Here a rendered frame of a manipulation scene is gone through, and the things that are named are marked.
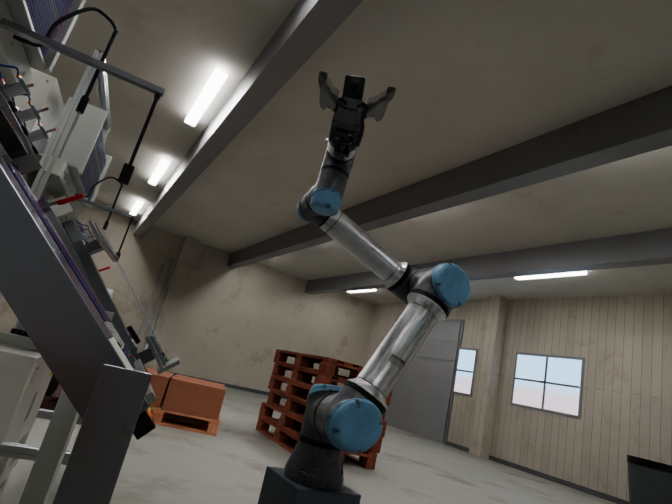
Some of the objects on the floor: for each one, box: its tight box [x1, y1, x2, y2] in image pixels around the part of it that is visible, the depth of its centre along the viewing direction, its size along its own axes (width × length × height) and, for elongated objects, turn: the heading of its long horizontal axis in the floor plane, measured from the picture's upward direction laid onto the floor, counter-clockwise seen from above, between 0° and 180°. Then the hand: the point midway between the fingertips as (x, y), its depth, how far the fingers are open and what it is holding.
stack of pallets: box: [256, 349, 393, 470], centre depth 512 cm, size 142×96×99 cm
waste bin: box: [627, 455, 672, 504], centre depth 580 cm, size 60×57×72 cm
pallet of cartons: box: [146, 367, 226, 436], centre depth 466 cm, size 126×91×44 cm
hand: (358, 76), depth 86 cm, fingers open, 14 cm apart
